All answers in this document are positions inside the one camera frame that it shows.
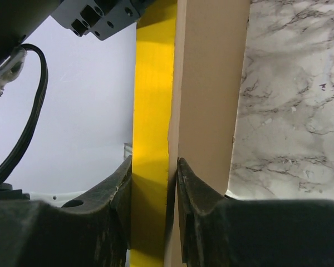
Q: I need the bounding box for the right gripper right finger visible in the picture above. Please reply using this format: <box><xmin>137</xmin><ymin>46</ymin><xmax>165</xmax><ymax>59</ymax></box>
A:
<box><xmin>176</xmin><ymin>159</ymin><xmax>334</xmax><ymax>266</ymax></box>

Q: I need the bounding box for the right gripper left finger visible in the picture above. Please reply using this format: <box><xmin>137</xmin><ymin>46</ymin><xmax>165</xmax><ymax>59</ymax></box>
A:
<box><xmin>0</xmin><ymin>157</ymin><xmax>131</xmax><ymax>266</ymax></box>

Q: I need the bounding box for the yellow picture frame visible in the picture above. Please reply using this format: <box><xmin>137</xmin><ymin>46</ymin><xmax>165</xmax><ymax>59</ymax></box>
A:
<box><xmin>130</xmin><ymin>1</ymin><xmax>177</xmax><ymax>266</ymax></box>

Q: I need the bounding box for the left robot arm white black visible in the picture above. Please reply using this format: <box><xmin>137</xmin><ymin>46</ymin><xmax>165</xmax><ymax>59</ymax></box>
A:
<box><xmin>0</xmin><ymin>0</ymin><xmax>153</xmax><ymax>92</ymax></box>

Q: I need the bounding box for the brown frame backing board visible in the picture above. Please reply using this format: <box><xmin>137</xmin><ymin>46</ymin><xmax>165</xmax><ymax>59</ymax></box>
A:
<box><xmin>163</xmin><ymin>0</ymin><xmax>251</xmax><ymax>267</ymax></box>

